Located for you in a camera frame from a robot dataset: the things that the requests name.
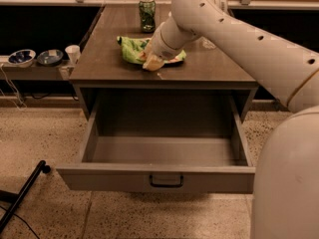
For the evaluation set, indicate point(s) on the blue patterned bowl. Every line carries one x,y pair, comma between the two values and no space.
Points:
22,58

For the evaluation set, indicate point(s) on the green rice chip bag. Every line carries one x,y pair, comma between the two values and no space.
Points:
131,47

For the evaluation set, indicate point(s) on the black stand leg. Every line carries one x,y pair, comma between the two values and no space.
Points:
15,199

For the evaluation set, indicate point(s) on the grey cabinet with top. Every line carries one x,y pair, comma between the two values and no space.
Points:
102,66

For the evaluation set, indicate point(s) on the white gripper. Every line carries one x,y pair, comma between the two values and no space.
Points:
164,51

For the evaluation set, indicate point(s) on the dark green bowl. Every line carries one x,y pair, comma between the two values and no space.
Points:
50,58

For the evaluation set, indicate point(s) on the small white paper cup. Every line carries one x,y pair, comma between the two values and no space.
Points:
74,53

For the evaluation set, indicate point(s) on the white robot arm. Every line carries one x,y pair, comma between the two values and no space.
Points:
286,183

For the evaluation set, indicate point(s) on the low side shelf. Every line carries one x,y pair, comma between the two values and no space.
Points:
35,72

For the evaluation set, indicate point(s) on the black drawer handle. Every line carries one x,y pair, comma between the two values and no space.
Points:
166,181

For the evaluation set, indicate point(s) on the grey top drawer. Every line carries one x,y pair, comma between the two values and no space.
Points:
130,138

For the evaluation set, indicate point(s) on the green soda can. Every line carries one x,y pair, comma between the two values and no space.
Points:
147,10

